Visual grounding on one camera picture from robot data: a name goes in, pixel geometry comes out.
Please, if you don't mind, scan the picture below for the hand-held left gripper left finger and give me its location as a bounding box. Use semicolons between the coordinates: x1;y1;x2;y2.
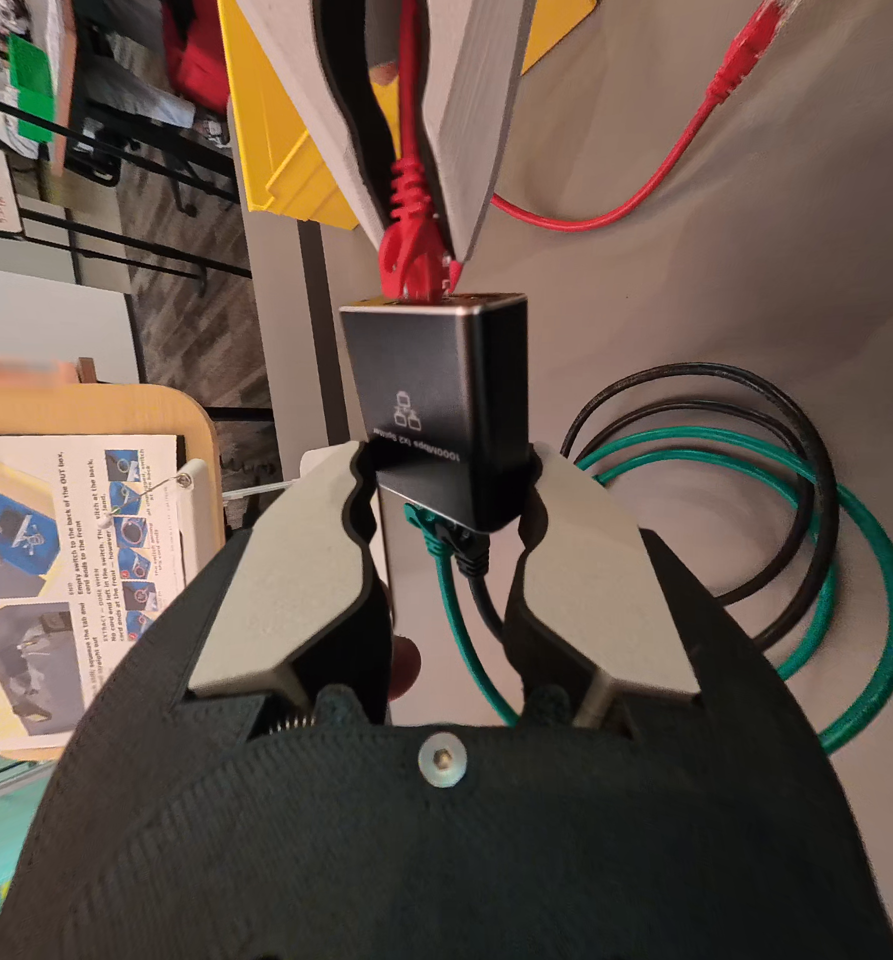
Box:
187;441;395;725

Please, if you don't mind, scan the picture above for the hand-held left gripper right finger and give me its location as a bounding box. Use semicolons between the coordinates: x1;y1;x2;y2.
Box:
502;442;703;727

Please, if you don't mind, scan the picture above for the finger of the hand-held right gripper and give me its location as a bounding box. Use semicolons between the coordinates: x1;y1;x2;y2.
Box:
232;0;404;261
418;0;539;264

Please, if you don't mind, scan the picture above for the yellow plastic bin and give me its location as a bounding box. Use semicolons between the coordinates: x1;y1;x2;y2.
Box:
217;0;599;231

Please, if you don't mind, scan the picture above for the black ethernet cable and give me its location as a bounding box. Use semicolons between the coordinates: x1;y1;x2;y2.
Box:
450;362;843;663

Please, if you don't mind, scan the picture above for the green ethernet cable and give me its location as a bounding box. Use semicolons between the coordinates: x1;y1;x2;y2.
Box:
403;426;893;756

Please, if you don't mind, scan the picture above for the red ethernet cable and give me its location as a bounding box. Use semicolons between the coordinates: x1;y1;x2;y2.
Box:
377;0;802;305

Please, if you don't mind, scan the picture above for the black ethernet splitter box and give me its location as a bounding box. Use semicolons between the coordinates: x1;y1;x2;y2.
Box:
339;291;530;535

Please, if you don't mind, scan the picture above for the red container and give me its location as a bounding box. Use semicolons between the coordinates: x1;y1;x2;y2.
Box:
161;0;232;114

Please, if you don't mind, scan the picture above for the printed instruction board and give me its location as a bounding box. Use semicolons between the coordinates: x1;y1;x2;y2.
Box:
0;384;228;760

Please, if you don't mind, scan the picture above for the green plastic bin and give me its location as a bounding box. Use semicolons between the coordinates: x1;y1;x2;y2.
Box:
5;33;59;145

